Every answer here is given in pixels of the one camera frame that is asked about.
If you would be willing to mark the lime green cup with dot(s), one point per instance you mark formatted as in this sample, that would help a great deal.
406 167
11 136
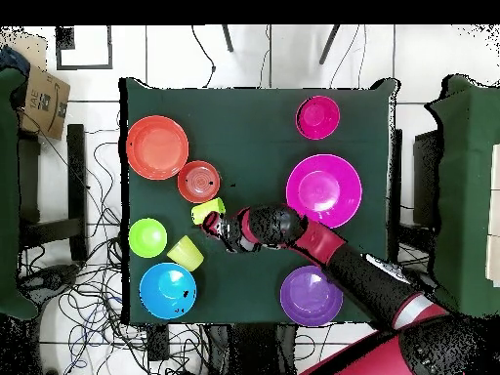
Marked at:
205 209

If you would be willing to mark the yellow cup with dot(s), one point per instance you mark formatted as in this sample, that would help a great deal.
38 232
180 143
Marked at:
185 254

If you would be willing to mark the small orange bowl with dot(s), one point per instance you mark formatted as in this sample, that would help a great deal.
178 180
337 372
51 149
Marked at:
198 181

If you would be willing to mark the blue bowl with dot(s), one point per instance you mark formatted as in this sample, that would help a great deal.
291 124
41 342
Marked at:
164 291

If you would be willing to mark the large orange bowl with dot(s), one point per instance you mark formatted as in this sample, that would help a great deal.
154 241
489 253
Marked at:
157 147

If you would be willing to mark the large magenta bowl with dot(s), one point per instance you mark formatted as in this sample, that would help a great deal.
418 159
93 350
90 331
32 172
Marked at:
324 189

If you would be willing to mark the small crimson pink bowl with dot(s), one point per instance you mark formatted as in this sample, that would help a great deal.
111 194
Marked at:
317 117

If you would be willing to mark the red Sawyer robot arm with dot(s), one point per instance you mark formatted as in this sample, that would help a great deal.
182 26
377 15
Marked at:
351 269

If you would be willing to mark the small green bowl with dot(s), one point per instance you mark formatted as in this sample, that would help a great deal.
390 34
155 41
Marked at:
147 237

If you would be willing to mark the dark green tablecloth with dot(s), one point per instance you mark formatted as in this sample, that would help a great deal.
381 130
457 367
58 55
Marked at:
254 117

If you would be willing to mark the purple bowl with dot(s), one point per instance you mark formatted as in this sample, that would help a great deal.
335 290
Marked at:
308 297

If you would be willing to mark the black power strip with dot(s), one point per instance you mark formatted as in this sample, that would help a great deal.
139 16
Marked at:
157 343

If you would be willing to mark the black robot column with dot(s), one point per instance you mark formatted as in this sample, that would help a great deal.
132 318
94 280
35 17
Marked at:
254 351

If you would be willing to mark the black tripod leg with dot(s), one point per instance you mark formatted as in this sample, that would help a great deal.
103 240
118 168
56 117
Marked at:
329 45
227 39

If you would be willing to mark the green cloth side table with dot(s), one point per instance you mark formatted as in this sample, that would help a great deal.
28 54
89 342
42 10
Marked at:
468 156
8 195

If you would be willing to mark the cardboard box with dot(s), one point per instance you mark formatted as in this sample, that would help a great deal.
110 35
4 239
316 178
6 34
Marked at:
45 101

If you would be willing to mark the blue object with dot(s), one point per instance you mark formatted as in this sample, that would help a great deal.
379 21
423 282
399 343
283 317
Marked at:
13 60

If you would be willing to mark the white box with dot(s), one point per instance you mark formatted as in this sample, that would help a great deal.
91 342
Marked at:
494 215

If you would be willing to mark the black chair frame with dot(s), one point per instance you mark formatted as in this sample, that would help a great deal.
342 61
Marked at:
76 175

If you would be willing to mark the dark grey pedestal leg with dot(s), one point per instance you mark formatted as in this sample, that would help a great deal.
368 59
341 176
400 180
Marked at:
50 275

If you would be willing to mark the black square floor frame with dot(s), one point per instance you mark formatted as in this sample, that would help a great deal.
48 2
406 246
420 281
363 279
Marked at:
84 67

